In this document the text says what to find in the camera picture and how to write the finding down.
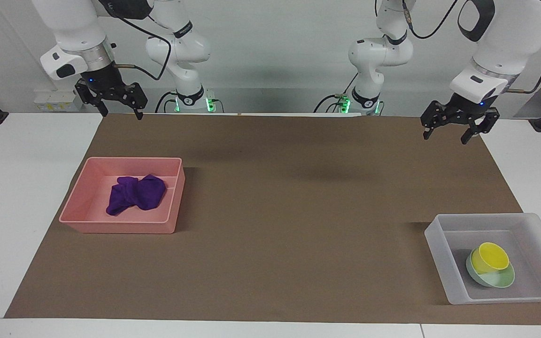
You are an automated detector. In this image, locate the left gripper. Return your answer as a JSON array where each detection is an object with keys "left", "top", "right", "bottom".
[{"left": 420, "top": 92, "right": 501, "bottom": 145}]

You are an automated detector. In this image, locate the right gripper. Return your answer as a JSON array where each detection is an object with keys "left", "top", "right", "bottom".
[{"left": 74, "top": 62, "right": 148, "bottom": 121}]

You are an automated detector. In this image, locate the purple cloth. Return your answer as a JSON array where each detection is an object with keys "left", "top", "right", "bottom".
[{"left": 106, "top": 174, "right": 167, "bottom": 216}]

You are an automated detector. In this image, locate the pink plastic bin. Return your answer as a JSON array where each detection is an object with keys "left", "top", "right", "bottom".
[{"left": 59, "top": 157, "right": 186, "bottom": 234}]

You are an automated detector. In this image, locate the yellow cup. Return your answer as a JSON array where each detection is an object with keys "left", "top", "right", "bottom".
[{"left": 470, "top": 242, "right": 510, "bottom": 275}]

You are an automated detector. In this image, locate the light green bowl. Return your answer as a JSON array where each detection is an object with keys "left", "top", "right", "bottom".
[{"left": 465, "top": 251, "right": 516, "bottom": 288}]

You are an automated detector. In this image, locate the translucent white plastic bin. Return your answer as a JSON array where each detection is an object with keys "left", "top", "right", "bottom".
[{"left": 424, "top": 213, "right": 541, "bottom": 306}]

